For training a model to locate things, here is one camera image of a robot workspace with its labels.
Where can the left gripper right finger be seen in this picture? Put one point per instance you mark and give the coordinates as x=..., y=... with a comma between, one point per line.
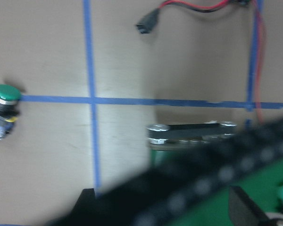
x=243, y=211

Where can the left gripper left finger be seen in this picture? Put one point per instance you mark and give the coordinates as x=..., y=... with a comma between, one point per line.
x=80, y=214

